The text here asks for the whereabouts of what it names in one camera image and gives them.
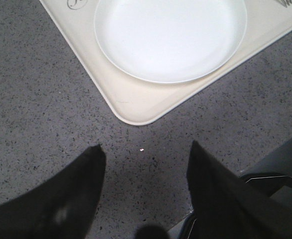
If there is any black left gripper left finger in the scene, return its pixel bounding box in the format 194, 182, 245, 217
0, 145, 106, 239

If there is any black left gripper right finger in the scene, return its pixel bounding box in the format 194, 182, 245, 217
187, 141, 292, 239

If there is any white round plate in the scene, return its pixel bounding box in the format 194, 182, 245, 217
94, 0, 248, 84

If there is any silver fork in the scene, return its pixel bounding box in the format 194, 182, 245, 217
278, 0, 292, 7

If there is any cream rabbit tray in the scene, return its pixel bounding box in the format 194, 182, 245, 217
42, 0, 292, 125

